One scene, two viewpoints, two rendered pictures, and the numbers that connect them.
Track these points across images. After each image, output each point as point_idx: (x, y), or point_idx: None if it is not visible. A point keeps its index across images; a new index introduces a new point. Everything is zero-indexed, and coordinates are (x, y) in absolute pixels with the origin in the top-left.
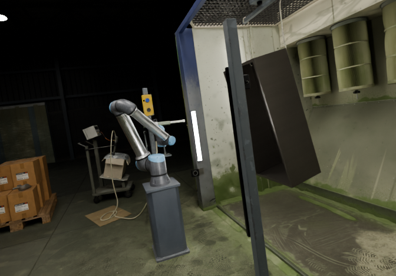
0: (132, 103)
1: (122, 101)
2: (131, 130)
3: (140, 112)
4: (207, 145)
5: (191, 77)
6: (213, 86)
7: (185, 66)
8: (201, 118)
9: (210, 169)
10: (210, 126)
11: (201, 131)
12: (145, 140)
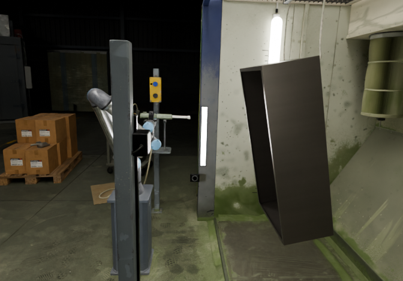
0: (106, 96)
1: (96, 92)
2: (107, 126)
3: None
4: (214, 150)
5: (210, 65)
6: (237, 80)
7: (205, 50)
8: (214, 116)
9: (214, 178)
10: (223, 128)
11: (211, 132)
12: None
